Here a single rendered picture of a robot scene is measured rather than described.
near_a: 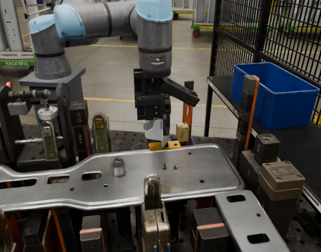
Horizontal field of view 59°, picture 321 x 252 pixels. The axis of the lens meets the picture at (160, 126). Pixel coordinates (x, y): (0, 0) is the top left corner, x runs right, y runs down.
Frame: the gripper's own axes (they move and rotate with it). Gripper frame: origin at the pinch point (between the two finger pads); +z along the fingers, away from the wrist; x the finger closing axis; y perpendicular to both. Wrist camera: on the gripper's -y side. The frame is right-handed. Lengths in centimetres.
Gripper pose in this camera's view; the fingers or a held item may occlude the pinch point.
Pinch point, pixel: (164, 140)
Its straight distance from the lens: 75.7
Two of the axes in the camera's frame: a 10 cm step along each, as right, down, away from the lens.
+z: 0.1, 8.7, 4.9
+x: 1.6, 4.8, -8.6
